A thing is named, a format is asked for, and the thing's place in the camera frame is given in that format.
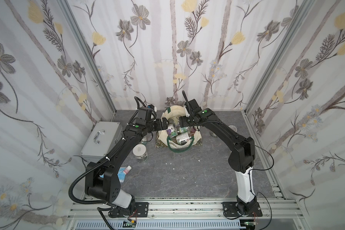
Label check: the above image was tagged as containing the clear purple label seed jar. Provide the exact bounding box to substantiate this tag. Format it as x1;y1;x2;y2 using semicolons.
229;125;238;132

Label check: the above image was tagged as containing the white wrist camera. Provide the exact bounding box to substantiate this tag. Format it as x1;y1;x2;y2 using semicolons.
184;105;190;117
147;104;157;112

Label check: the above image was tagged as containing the small white pink tube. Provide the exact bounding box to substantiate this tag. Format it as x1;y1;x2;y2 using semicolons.
123;166;132;175

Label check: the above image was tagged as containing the white purple cartoon seed jar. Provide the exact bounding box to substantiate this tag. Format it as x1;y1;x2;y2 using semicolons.
166;124;178;138

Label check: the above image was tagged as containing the plain white lid jar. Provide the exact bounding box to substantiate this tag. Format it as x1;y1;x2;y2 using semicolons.
133;144;148;163

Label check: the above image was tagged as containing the cream canvas tote bag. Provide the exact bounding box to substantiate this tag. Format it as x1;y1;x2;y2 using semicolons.
155;105;202;153

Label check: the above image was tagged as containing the white text label jar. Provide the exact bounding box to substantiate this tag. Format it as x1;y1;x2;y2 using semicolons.
175;131;191;145

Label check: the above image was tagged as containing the blue face mask pack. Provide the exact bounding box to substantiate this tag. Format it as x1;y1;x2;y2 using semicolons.
99;167;126;183

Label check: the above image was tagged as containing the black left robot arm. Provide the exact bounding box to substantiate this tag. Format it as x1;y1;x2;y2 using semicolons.
68;96;168;209

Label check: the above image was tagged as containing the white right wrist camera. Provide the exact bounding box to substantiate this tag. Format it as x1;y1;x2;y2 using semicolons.
184;105;190;117

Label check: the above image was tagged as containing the grey metal case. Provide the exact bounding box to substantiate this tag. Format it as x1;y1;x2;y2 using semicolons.
80;121;122;163

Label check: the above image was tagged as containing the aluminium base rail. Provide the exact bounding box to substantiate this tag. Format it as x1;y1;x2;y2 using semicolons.
65;198;309;230

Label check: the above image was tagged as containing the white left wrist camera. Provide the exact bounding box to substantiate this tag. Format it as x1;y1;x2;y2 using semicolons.
147;104;157;112

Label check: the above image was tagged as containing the white cartoon label seed jar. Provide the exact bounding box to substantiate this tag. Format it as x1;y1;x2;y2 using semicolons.
140;133;153;145

